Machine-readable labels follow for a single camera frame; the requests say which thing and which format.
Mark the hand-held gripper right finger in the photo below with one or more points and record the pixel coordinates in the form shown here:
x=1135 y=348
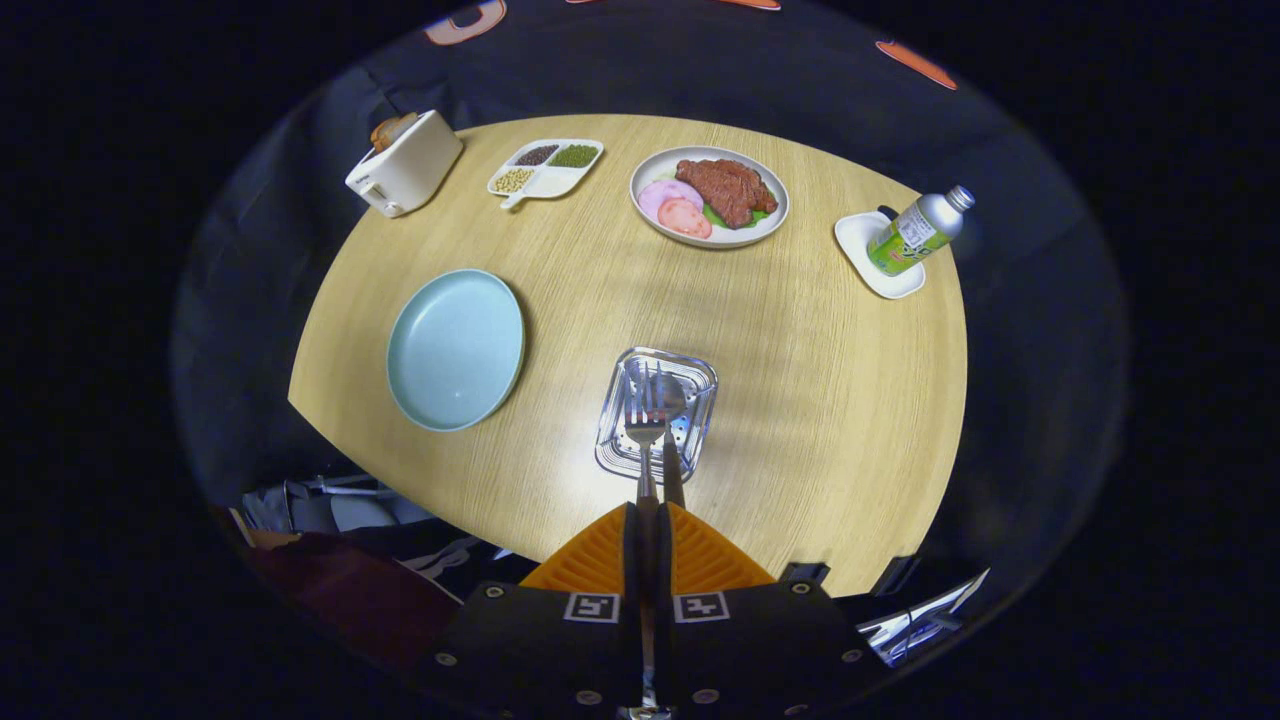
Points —
x=760 y=650

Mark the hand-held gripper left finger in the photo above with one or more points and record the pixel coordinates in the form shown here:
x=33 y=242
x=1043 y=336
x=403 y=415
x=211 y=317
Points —
x=540 y=650

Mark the light blue plate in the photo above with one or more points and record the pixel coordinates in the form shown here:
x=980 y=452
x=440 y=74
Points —
x=455 y=350

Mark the white square coaster dish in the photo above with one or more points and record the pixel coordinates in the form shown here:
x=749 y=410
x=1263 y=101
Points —
x=858 y=240

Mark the green lettuce leaf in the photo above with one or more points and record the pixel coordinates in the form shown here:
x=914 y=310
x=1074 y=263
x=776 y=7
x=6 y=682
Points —
x=715 y=216

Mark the reddish pink ham slice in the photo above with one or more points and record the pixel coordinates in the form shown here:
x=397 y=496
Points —
x=685 y=220

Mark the green label metal bottle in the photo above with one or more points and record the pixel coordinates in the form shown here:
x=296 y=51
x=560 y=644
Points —
x=915 y=232

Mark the brown steak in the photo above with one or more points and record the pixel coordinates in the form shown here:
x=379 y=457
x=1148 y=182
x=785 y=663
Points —
x=728 y=188

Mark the white divided dish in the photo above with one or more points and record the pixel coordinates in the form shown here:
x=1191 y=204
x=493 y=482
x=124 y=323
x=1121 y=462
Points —
x=558 y=183

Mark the pale pink ham slice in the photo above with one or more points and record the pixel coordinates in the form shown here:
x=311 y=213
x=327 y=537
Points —
x=662 y=192

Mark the yellow beans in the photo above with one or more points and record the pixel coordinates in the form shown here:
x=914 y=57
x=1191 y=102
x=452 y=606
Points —
x=513 y=180

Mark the cream toaster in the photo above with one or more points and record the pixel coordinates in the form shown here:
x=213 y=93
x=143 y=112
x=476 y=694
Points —
x=410 y=175

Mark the dark brown beans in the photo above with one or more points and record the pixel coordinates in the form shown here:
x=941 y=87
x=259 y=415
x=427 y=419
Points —
x=537 y=155

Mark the green beans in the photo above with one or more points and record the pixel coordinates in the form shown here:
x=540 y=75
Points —
x=575 y=156

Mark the round white food plate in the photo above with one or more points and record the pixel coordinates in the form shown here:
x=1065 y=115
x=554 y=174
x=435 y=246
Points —
x=655 y=165

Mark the toasted bread slice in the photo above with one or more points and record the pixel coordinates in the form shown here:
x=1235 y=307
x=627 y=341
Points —
x=392 y=128

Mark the black backdrop cloth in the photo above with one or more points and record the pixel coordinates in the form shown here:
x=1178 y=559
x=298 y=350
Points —
x=620 y=60

